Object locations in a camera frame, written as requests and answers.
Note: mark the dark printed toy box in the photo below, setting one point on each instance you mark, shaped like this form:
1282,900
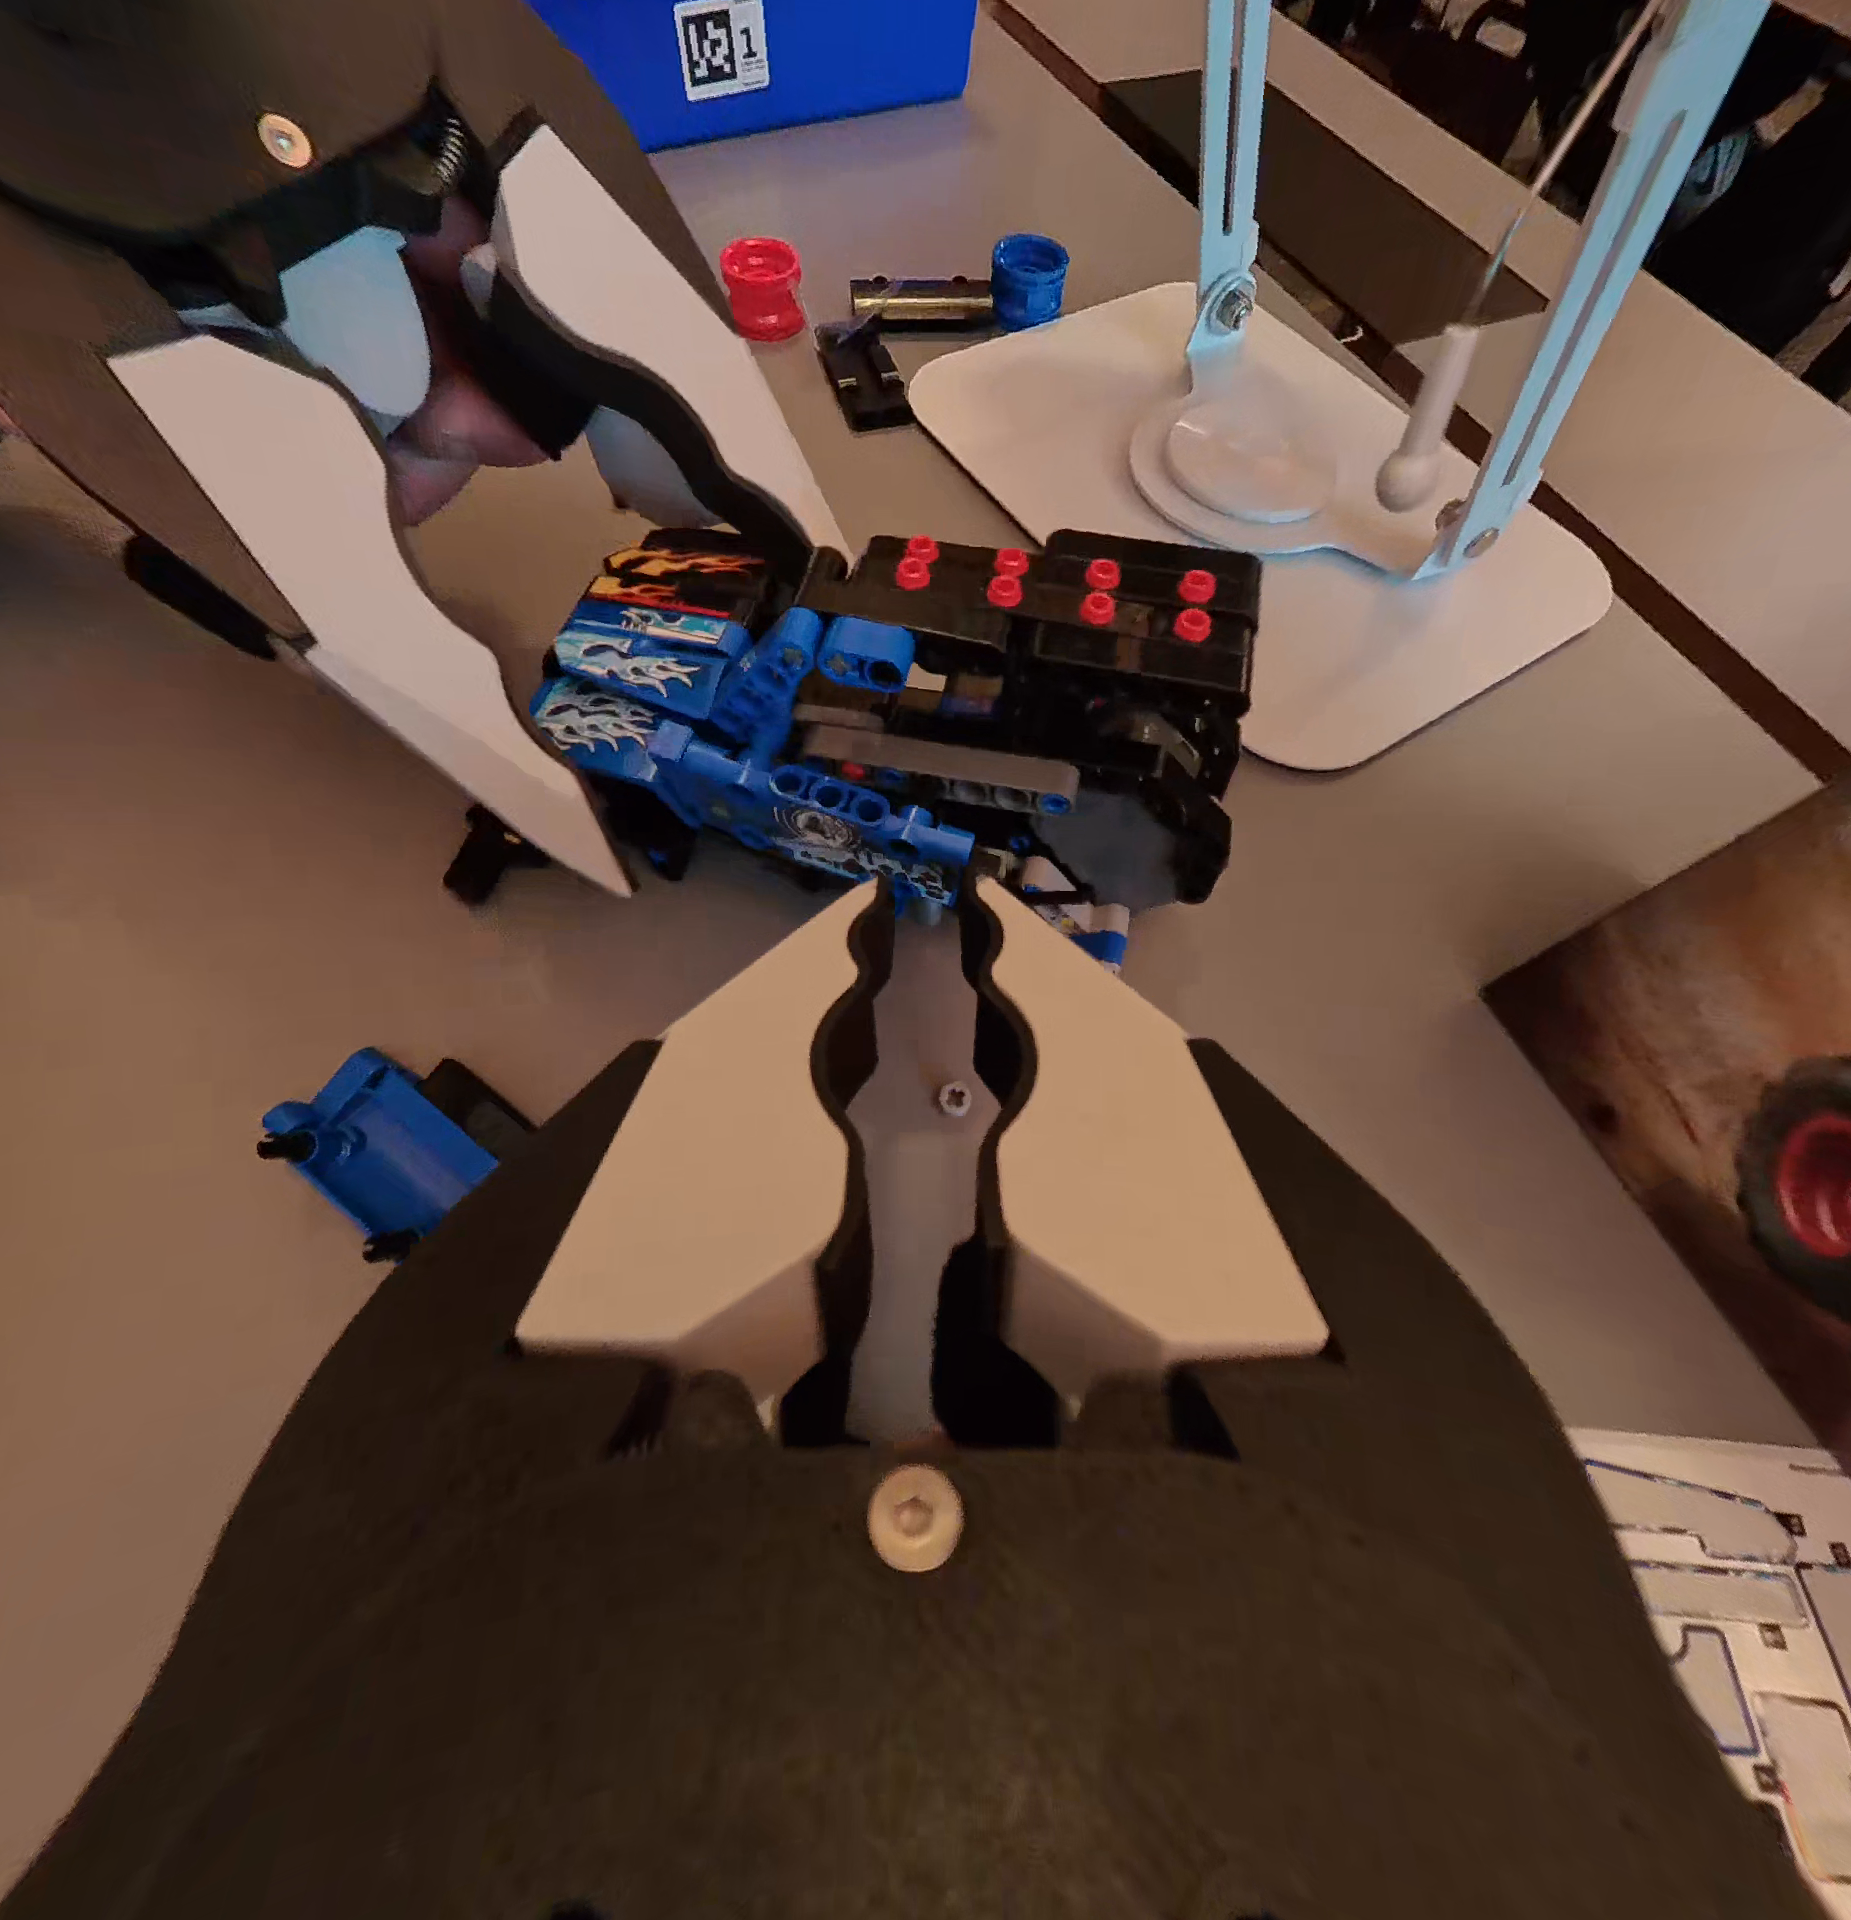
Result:
1691,1125

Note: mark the black flat brick plate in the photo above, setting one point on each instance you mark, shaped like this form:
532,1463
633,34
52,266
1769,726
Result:
864,383

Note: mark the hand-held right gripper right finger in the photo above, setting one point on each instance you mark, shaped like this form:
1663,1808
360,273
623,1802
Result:
1150,1202

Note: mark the person's left hand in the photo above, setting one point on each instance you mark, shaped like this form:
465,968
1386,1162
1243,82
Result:
446,450

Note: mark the blue storage bin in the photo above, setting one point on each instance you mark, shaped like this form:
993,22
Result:
864,76

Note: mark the red wheel rim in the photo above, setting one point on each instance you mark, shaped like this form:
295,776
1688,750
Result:
762,295

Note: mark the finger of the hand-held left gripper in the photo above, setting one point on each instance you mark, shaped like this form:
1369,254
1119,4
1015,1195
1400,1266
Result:
311,496
610,301

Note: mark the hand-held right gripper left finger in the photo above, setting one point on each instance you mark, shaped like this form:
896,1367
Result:
688,1202

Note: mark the sticker sheet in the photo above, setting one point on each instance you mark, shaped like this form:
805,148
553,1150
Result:
1765,1649

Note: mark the black round beam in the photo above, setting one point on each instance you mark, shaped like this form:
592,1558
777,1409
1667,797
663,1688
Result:
928,304

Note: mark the blue wheel rim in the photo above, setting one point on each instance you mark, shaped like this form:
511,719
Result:
1030,283

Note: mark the black blue toy brick truck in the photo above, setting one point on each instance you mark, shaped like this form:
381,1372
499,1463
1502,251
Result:
1105,646

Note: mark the small black liftarm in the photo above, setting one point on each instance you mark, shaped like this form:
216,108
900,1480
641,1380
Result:
491,860

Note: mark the blue panel piece with pins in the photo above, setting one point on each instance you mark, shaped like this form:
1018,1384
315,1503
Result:
379,1154

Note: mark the white metal stand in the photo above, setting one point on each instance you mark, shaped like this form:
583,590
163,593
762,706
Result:
1317,646

